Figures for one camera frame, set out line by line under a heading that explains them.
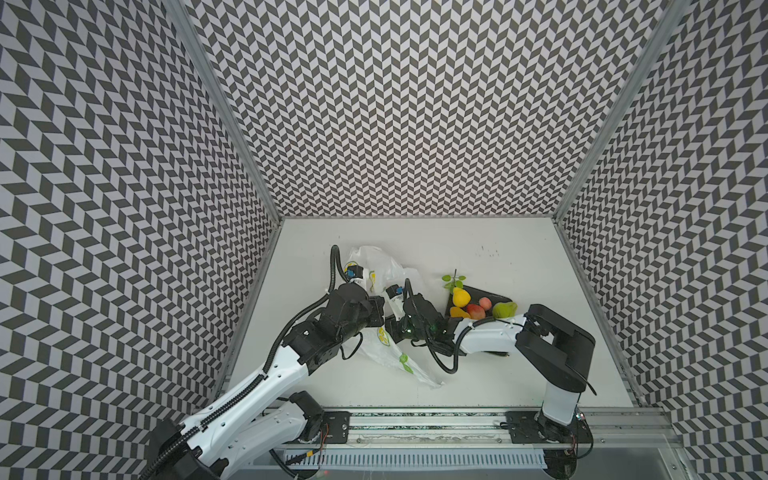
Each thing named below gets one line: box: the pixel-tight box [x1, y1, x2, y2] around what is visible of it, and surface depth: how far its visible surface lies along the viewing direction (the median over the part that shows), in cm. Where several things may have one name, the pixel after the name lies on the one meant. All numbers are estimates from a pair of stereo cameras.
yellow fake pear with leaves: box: [442, 268, 471, 308], surface depth 94 cm
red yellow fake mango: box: [466, 304, 486, 320], surface depth 91 cm
